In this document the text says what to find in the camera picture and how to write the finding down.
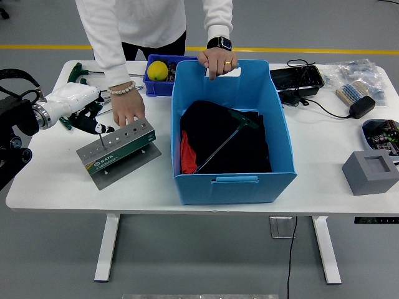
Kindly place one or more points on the person's left forearm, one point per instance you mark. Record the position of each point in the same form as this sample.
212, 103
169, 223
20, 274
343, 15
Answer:
218, 21

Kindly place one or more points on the yellow ball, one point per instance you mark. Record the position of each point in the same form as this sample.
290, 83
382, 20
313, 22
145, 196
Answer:
157, 71

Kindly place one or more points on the dark electronic parts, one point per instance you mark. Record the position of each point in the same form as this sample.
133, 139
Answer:
172, 71

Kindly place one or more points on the red cloth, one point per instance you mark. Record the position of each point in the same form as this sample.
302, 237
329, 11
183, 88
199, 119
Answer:
188, 152

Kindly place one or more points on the light blue tray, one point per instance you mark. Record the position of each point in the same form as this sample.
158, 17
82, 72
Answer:
364, 137

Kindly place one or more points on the black plastic tray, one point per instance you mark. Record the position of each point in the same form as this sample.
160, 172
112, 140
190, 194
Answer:
296, 79

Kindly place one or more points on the black table control panel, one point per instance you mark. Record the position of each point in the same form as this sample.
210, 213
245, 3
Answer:
374, 220

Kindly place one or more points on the white table leg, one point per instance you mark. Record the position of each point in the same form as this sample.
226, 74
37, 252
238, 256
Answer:
107, 249
327, 252

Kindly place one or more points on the resistor strip bundle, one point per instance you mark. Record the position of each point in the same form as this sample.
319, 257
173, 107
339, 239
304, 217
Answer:
349, 93

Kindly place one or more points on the black power adapter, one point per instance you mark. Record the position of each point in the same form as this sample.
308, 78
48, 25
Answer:
361, 106

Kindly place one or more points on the large blue plastic box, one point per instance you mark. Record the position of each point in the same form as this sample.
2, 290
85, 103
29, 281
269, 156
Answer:
237, 193

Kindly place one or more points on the metal floor socket plate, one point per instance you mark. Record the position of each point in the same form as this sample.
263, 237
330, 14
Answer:
280, 227

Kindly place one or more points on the person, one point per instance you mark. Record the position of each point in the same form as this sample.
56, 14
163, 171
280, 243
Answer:
134, 18

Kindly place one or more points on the black cloth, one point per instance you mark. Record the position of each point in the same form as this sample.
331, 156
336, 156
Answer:
212, 130

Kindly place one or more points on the black chair caster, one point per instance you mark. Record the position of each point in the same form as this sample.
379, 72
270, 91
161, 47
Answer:
3, 13

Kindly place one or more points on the black plug block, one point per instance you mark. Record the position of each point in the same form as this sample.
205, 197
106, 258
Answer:
293, 99

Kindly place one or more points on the grey block with recess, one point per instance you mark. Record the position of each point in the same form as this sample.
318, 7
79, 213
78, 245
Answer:
364, 183

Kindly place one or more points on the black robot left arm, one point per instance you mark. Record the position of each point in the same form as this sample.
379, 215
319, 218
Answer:
12, 118

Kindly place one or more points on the person's left hand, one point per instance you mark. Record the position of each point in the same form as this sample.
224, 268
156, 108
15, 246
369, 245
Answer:
218, 60

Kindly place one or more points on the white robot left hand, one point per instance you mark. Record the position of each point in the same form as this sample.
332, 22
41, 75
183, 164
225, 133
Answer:
74, 98

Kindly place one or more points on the person's right hand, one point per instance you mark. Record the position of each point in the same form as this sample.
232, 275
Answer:
127, 107

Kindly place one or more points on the small dark blue bin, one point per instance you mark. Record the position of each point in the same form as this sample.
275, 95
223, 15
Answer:
156, 88

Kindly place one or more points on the black wrist watch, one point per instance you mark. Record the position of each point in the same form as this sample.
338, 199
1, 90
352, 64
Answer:
221, 43

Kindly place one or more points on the green metal wrench holder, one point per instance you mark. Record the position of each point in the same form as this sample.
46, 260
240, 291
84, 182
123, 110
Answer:
124, 149

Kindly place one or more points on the clear plastic component bags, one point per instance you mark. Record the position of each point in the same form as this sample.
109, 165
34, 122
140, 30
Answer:
358, 70

